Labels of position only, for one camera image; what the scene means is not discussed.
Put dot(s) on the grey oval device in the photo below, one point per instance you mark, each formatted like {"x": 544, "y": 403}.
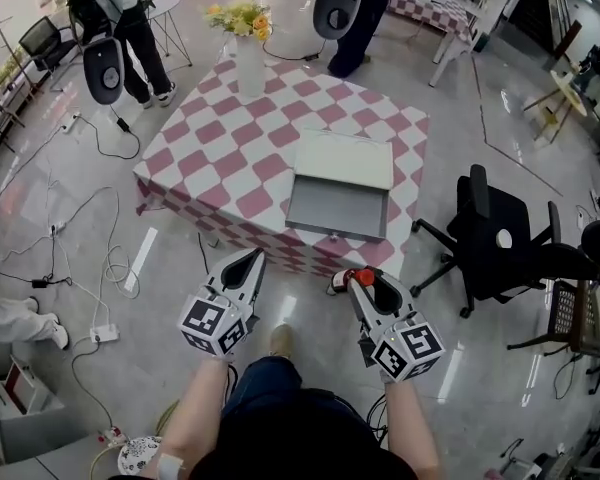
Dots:
{"x": 336, "y": 8}
{"x": 105, "y": 70}

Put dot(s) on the wooden coat rack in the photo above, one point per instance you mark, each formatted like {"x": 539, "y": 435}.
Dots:
{"x": 11, "y": 53}

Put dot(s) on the white wrist patch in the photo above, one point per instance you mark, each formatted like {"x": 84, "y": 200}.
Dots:
{"x": 170, "y": 465}

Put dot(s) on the pink checkered tablecloth table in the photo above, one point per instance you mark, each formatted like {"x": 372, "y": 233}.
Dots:
{"x": 240, "y": 158}

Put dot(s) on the person's beige shoe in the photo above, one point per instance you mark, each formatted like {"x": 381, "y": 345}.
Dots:
{"x": 282, "y": 340}

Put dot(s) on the white flat floor strip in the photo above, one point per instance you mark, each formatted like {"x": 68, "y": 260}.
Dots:
{"x": 141, "y": 258}

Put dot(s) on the small dark bottle red cap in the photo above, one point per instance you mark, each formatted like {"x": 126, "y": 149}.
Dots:
{"x": 338, "y": 282}

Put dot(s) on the black power adapter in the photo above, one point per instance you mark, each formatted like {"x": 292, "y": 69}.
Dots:
{"x": 40, "y": 283}
{"x": 123, "y": 123}
{"x": 312, "y": 57}

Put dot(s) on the grey cabinet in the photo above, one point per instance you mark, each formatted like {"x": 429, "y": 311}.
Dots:
{"x": 40, "y": 443}

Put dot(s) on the black mesh office chair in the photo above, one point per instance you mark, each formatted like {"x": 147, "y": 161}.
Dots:
{"x": 45, "y": 43}

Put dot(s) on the floral patterned fabric pouch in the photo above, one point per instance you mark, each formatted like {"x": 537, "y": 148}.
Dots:
{"x": 137, "y": 453}

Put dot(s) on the white tape roll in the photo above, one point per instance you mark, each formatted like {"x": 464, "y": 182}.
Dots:
{"x": 504, "y": 238}

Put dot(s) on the white tall vase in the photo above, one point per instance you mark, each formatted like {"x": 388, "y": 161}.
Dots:
{"x": 250, "y": 70}

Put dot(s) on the small pink checkered table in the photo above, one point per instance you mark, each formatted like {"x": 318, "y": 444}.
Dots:
{"x": 432, "y": 10}

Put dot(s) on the red and white power strip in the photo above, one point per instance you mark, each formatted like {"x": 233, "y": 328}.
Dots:
{"x": 112, "y": 437}

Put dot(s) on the yellow flower bouquet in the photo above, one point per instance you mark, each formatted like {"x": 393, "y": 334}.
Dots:
{"x": 242, "y": 20}

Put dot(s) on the white round side table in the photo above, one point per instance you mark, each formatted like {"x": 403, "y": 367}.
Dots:
{"x": 162, "y": 8}

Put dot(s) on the person's right forearm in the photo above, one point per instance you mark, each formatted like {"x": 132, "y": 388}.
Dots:
{"x": 412, "y": 428}

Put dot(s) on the person's blue jeans leg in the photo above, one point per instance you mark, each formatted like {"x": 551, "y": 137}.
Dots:
{"x": 265, "y": 383}

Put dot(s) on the white and red open box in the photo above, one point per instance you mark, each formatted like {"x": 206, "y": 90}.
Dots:
{"x": 22, "y": 385}

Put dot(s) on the person's left forearm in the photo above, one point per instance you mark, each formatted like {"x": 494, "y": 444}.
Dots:
{"x": 195, "y": 408}

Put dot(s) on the person's black shirt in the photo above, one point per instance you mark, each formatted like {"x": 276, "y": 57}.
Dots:
{"x": 300, "y": 443}

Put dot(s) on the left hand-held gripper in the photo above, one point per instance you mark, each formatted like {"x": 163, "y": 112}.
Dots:
{"x": 212, "y": 320}

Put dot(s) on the dark rattan wooden chair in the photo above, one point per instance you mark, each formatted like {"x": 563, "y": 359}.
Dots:
{"x": 567, "y": 313}

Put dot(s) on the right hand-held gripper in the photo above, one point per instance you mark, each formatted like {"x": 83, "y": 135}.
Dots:
{"x": 410, "y": 350}

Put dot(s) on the black swivel office chair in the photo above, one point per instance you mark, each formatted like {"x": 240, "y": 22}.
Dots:
{"x": 495, "y": 248}

